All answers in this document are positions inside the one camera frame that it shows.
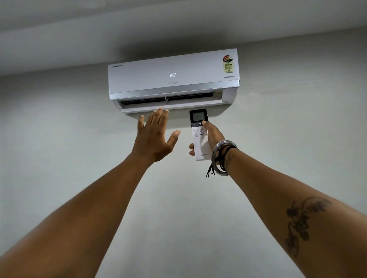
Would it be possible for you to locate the person's right hand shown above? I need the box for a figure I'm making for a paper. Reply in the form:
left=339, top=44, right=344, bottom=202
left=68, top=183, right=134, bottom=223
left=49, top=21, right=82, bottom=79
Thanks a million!
left=189, top=120, right=227, bottom=158

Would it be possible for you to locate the person's left hand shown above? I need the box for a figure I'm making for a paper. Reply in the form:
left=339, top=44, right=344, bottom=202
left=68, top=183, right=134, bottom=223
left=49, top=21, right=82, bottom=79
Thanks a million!
left=130, top=108, right=181, bottom=164

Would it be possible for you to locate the white remote control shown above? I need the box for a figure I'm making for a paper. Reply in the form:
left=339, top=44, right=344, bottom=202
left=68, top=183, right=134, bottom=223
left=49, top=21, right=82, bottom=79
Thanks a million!
left=189, top=108, right=213, bottom=162

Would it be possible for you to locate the person's right forearm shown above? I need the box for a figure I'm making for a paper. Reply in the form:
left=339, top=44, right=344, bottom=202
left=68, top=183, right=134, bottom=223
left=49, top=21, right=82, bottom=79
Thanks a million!
left=221, top=148, right=367, bottom=278

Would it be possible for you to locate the person's left forearm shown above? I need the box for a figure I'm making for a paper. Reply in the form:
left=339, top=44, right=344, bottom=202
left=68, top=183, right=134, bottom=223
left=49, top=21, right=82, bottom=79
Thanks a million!
left=0, top=153, right=153, bottom=278

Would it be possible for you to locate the black thread wristband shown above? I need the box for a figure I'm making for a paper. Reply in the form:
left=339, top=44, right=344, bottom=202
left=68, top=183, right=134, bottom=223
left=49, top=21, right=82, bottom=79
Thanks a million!
left=205, top=143, right=237, bottom=179

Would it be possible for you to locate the white air conditioner louver flap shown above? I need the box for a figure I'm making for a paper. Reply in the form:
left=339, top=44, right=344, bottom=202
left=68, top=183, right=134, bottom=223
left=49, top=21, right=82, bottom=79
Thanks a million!
left=120, top=89, right=224, bottom=110

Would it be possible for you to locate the silver metal bangle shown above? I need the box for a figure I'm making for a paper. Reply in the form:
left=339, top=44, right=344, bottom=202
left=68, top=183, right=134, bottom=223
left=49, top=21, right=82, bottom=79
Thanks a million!
left=212, top=140, right=239, bottom=177

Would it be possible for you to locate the colourful energy rating sticker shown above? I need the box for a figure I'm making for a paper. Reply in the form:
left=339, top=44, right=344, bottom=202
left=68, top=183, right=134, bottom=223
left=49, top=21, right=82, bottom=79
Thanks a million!
left=222, top=54, right=234, bottom=74

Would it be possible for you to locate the white wall air conditioner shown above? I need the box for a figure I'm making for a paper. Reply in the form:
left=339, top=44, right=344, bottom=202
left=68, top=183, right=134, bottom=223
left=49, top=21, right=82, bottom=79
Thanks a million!
left=108, top=48, right=241, bottom=115

